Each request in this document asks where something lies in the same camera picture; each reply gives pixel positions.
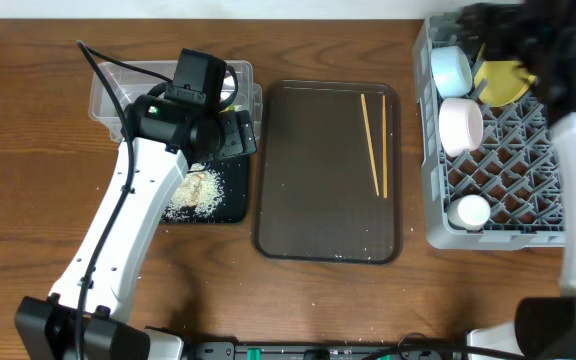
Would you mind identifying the yellow plate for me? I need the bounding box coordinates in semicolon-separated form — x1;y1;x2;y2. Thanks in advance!
470;45;536;107

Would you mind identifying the light blue bowl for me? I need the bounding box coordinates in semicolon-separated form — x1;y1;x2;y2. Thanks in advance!
431;46;473;98

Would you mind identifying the rice food waste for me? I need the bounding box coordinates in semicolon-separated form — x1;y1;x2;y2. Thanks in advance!
162;163;224;223

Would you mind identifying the white pink bowl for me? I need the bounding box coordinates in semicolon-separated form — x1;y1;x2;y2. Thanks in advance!
438;98;483;157

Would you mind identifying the wooden chopstick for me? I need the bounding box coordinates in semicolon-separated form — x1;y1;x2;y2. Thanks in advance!
360;93;380;196
381;95;388;199

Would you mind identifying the white cup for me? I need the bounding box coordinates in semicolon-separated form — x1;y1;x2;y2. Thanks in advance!
447;195;491;231

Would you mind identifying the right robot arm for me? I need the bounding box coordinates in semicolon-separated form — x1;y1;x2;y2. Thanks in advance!
458;0;576;359

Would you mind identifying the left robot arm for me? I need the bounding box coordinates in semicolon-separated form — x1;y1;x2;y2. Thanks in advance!
14;43;257;359

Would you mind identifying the black waste tray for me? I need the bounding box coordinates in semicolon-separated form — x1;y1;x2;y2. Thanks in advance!
160;156;250;224

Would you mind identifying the grey dishwasher rack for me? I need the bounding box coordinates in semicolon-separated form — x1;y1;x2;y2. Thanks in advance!
413;13;564;251

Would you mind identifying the brown serving tray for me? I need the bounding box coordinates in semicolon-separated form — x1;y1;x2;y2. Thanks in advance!
252;80;403;265

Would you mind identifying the clear plastic bin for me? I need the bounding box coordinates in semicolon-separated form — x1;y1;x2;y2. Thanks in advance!
88;60;263;143

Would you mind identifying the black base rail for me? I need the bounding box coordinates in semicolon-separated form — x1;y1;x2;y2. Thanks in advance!
182;340;469;360

